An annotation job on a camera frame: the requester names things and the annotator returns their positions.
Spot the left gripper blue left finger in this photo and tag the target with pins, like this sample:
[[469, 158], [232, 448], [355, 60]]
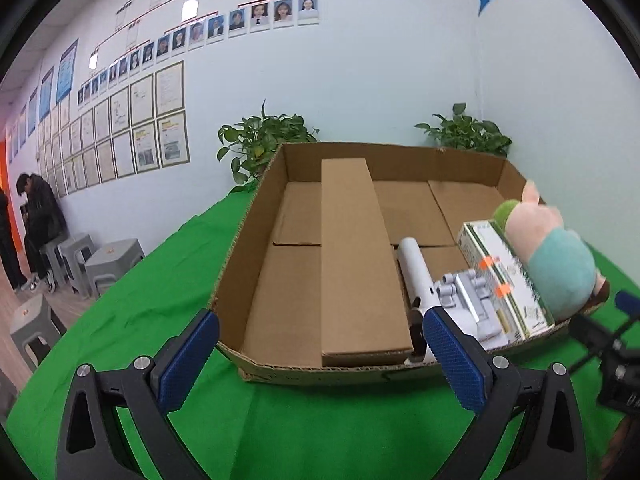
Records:
[[168, 377]]

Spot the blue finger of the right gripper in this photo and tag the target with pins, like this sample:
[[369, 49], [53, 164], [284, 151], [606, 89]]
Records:
[[628, 303]]

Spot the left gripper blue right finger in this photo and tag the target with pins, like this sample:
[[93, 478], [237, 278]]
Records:
[[469, 371]]

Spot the pig plush toy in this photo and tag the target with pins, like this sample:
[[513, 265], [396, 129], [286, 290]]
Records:
[[556, 259]]

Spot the green white medicine box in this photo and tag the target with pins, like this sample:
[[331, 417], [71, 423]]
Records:
[[518, 306]]

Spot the white handheld fan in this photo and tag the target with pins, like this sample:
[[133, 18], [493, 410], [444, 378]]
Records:
[[422, 296]]

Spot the operator left hand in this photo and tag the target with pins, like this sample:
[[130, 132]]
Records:
[[621, 460]]

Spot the green table cloth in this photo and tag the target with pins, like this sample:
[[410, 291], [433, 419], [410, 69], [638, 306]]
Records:
[[236, 429]]

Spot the large open cardboard tray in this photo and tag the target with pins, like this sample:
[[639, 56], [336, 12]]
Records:
[[267, 297]]

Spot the grey plastic stool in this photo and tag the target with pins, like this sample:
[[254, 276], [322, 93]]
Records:
[[111, 262]]

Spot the seated person in black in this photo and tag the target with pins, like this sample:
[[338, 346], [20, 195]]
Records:
[[44, 221]]

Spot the framed certificate lower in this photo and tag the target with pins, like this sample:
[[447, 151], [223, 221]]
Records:
[[174, 140]]

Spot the framed certificate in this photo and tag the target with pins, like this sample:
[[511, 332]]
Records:
[[174, 140], [169, 91]]

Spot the right potted plant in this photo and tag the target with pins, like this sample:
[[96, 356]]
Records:
[[464, 132]]

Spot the potted plant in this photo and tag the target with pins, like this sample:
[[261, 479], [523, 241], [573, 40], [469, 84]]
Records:
[[464, 132], [252, 142]]

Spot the left potted plant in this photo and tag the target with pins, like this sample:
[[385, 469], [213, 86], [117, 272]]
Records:
[[252, 142]]

